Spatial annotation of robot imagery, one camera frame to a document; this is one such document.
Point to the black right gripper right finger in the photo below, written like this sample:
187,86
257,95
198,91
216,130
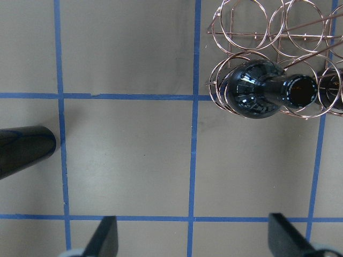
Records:
285,240

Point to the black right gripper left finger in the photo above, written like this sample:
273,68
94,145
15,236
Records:
104,241

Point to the dark wine bottle carried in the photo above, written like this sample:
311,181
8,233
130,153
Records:
22,147

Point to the dark wine bottle near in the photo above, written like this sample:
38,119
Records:
259,88

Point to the dark wine bottle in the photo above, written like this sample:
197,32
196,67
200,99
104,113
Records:
328,89
259,88

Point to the dark wine bottle far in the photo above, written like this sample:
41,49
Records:
328,89

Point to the copper wire wine basket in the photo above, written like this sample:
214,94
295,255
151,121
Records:
297,35

